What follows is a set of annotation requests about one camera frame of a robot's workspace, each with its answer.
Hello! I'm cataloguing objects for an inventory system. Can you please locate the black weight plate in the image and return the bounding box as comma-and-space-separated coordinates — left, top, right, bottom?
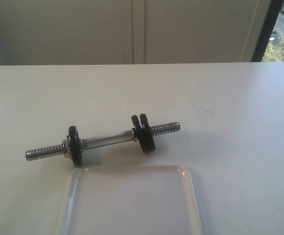
68, 126, 82, 167
140, 114, 156, 152
131, 115, 149, 153

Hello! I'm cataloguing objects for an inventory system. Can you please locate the chrome spinlock collar nut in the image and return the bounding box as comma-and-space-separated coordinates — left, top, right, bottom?
62, 136, 71, 159

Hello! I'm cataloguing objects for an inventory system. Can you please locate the white rectangular tray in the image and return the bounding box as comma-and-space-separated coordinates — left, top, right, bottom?
56, 165, 203, 235

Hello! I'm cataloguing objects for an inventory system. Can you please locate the chrome dumbbell bar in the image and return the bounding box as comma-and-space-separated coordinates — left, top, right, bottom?
25, 119, 181, 161

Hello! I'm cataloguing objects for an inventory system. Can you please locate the black window frame post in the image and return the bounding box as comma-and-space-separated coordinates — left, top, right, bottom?
251, 0, 284, 62

